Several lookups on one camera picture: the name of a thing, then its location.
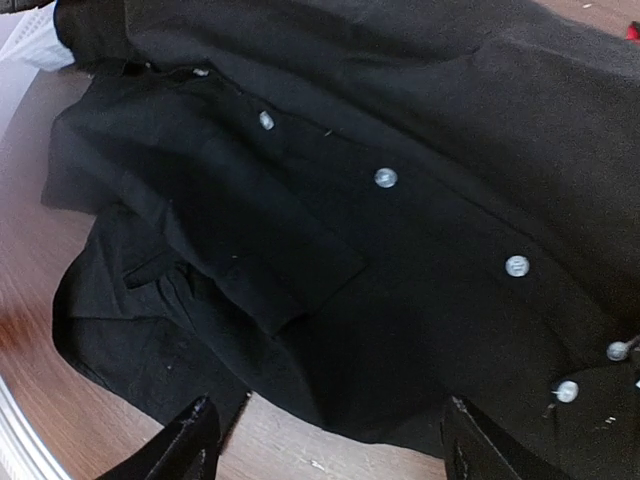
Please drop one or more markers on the red black plaid shirt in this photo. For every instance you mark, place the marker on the red black plaid shirt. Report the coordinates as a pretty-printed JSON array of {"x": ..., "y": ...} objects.
[{"x": 633, "y": 32}]

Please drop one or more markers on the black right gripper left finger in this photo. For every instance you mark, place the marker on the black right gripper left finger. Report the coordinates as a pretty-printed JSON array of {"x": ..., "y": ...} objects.
[{"x": 186, "y": 448}]

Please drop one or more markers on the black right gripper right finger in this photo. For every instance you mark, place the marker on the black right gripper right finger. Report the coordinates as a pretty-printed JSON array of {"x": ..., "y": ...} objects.
[{"x": 476, "y": 448}]

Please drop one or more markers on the white plastic basket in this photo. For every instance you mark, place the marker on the white plastic basket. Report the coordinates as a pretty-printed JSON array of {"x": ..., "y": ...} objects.
[{"x": 34, "y": 42}]

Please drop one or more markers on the black long sleeve shirt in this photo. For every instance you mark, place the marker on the black long sleeve shirt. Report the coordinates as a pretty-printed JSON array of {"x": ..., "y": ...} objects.
[{"x": 358, "y": 210}]

